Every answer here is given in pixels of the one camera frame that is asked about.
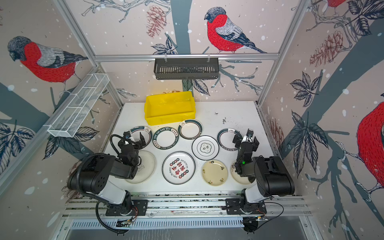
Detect green rim Hao Wei plate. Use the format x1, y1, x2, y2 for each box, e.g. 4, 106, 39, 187
152, 127, 179, 150

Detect cream floral plate centre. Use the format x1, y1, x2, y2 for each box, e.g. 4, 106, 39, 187
202, 160, 228, 187

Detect cream floral plate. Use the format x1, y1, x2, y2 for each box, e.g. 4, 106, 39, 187
231, 162, 251, 185
202, 160, 228, 187

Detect white wire mesh shelf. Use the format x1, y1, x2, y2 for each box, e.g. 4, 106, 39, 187
48, 73, 110, 138

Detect plain cream plate left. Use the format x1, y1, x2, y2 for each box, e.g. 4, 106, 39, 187
126, 151, 157, 184

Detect green red rim plate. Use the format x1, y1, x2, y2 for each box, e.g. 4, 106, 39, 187
178, 119, 203, 140
217, 128, 240, 152

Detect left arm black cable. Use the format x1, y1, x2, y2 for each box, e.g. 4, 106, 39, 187
95, 200, 133, 235

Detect black hanging wire basket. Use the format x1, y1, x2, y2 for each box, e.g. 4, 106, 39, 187
154, 58, 220, 80

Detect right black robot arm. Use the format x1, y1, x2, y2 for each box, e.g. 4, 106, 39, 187
233, 129, 295, 212

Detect yellow plastic bin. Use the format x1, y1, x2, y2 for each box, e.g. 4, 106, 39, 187
144, 91, 196, 126

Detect white plate red characters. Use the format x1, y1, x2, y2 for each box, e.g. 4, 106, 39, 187
162, 151, 196, 185

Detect aluminium frame rail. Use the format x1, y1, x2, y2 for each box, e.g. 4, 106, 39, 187
94, 53, 280, 63

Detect cream floral plate right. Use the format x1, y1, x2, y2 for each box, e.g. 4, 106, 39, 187
231, 162, 251, 185

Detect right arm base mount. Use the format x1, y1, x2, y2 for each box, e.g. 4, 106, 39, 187
222, 198, 267, 215

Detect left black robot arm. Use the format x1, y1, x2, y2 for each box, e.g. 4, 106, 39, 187
67, 131, 146, 209

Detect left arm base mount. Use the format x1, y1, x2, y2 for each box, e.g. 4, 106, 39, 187
106, 200, 149, 217

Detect green rim plate far left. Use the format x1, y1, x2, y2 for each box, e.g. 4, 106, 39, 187
130, 126, 153, 148

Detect white plate flower emblem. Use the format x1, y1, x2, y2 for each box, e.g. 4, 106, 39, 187
192, 136, 220, 161

